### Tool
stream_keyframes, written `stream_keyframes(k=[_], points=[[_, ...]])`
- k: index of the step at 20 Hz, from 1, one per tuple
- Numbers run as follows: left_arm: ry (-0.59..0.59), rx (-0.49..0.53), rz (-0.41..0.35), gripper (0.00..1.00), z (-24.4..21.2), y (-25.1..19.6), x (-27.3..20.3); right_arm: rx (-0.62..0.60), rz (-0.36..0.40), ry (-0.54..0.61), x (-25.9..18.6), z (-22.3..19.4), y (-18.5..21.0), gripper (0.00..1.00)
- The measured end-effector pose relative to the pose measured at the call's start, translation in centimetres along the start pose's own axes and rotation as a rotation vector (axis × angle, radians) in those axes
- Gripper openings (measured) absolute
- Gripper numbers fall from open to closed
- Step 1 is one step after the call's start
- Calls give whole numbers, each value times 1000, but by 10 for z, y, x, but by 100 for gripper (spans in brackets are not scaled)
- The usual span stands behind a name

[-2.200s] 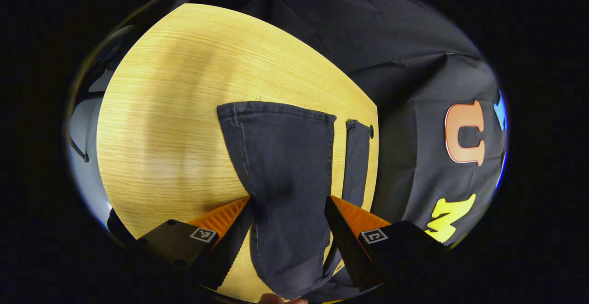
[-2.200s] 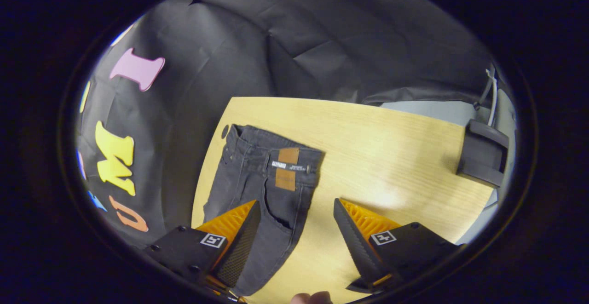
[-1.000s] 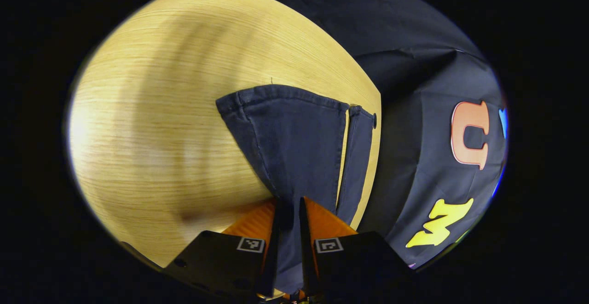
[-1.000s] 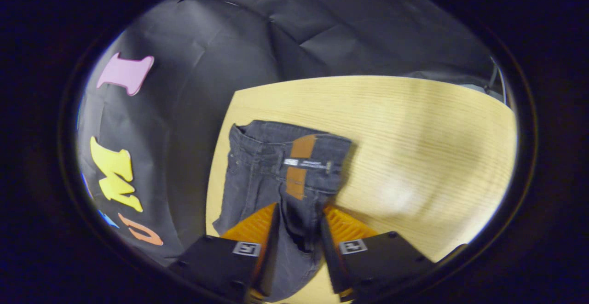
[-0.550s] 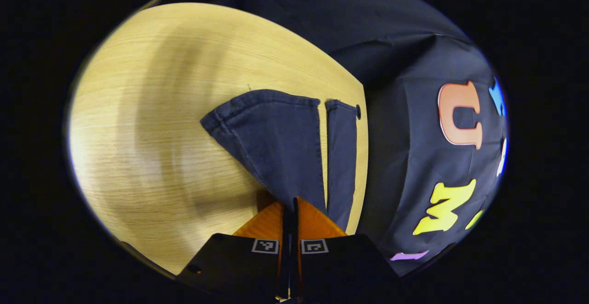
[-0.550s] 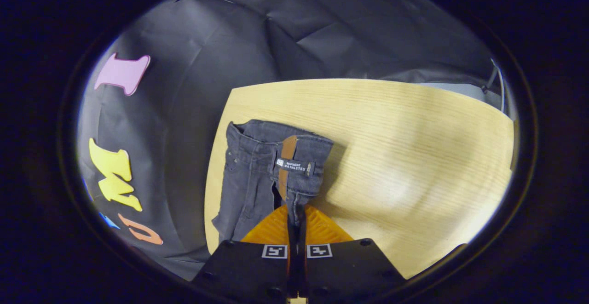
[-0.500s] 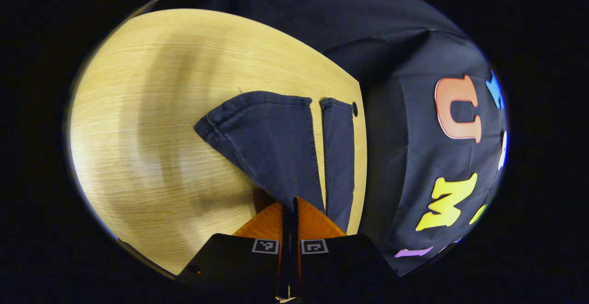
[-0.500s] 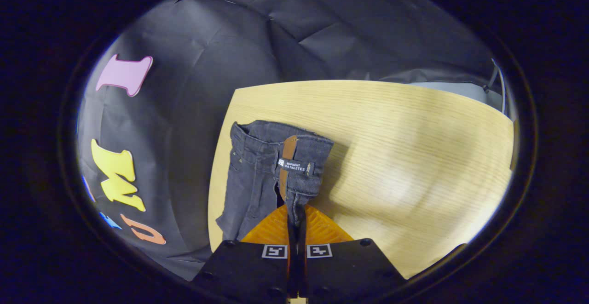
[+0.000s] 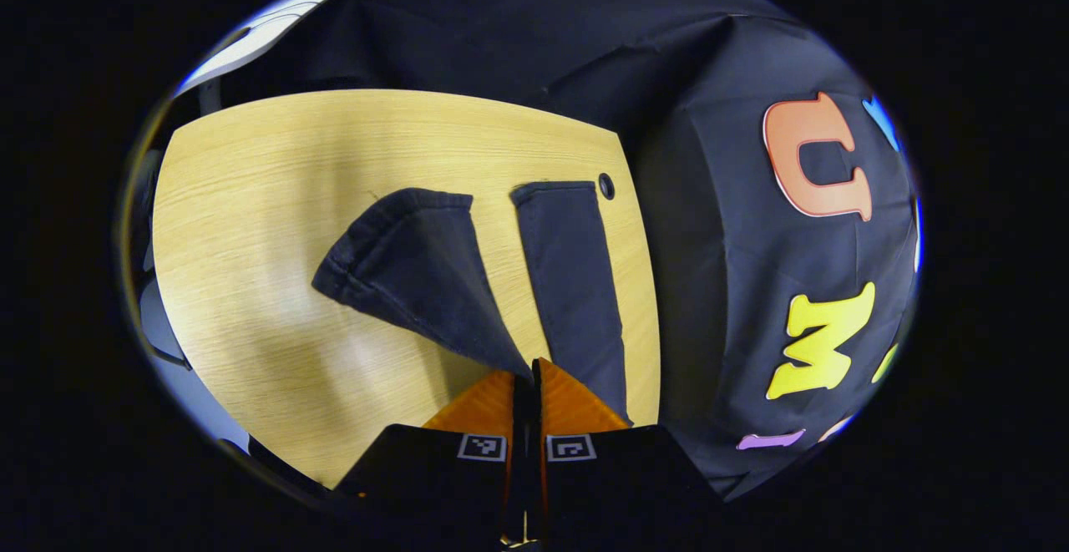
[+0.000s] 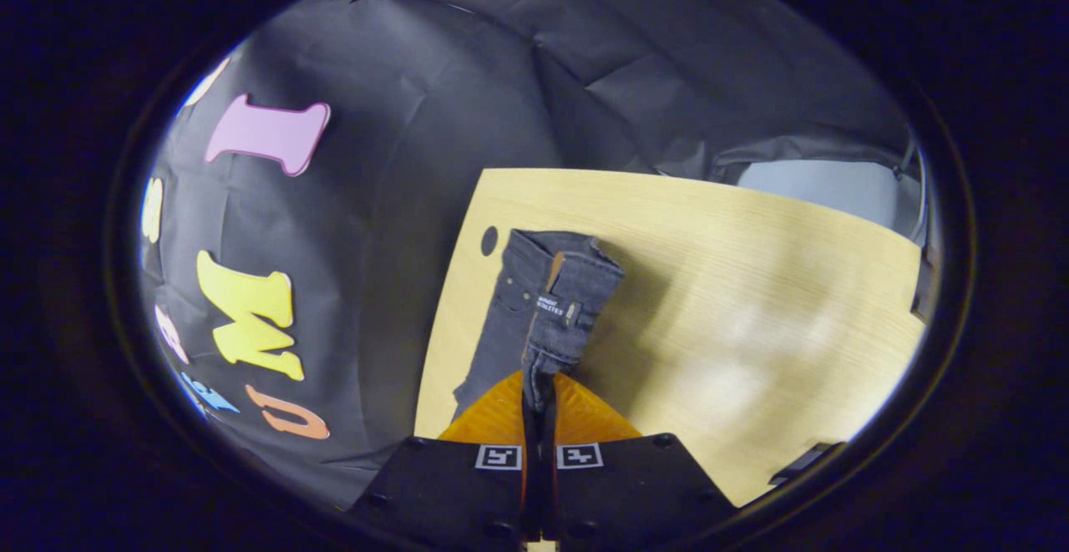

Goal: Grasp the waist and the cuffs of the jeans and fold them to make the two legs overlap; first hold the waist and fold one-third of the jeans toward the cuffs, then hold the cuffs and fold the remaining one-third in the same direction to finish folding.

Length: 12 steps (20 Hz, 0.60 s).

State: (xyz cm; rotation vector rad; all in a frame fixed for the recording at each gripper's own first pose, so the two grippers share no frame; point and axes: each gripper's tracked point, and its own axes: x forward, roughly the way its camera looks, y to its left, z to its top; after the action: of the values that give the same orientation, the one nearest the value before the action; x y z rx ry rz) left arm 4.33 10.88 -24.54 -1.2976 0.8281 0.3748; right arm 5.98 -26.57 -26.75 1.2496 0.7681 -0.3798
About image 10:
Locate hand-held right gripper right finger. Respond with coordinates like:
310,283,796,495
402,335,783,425
541,371,738,549

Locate black jeans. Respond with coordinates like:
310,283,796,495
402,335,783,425
452,229,626,421

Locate black backdrop cloth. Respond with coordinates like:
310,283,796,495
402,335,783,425
138,0,920,511

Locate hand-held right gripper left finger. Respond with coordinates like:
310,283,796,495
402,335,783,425
349,370,529,549

